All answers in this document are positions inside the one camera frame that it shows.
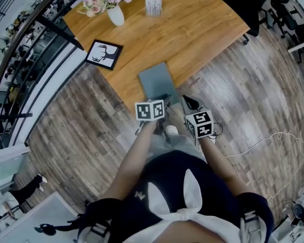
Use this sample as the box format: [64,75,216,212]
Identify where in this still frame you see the person's right forearm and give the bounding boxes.
[199,137,246,196]

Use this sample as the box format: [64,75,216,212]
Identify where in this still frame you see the person's navy top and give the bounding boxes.
[78,149,274,243]

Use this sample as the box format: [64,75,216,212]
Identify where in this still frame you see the person's white bow collar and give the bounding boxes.
[119,168,244,243]

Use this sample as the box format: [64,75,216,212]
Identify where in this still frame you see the clear acrylic card stand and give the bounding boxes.
[144,0,163,17]

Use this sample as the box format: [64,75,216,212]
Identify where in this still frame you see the white desk edge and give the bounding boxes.
[287,38,304,54]

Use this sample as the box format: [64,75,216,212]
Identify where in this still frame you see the person's grey trousers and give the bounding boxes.
[146,134,208,164]

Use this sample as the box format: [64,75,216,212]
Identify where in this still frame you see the black office chair with cloth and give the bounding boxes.
[265,0,304,39]

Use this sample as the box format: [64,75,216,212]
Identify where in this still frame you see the large black office chair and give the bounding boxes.
[217,0,281,45]

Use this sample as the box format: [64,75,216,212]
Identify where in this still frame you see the white ceramic vase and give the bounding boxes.
[106,5,125,27]

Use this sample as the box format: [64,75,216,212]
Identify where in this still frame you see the person's left forearm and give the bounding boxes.
[101,120,158,202]

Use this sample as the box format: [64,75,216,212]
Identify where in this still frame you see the white floor cable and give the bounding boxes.
[225,132,304,205]

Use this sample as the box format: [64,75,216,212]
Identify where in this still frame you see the black framed deer picture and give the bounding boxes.
[84,39,124,71]

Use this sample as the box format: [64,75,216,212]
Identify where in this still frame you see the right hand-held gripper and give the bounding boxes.
[180,95,215,139]

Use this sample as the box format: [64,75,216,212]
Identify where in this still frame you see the white desk panel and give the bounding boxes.
[0,191,82,243]

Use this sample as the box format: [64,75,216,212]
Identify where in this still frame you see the frosted glass door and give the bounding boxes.
[0,144,31,187]

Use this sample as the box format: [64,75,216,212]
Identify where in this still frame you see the black metal railing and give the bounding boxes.
[0,0,86,151]

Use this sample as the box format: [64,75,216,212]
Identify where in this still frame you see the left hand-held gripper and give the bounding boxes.
[134,93,174,136]

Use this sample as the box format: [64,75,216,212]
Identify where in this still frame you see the grey shoulder strap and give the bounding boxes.
[77,221,111,243]
[239,210,268,243]

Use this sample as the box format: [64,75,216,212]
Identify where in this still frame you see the pale grey-green book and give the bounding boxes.
[138,62,181,106]

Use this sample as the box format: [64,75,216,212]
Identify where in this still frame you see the person's white shoe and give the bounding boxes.
[165,125,179,136]

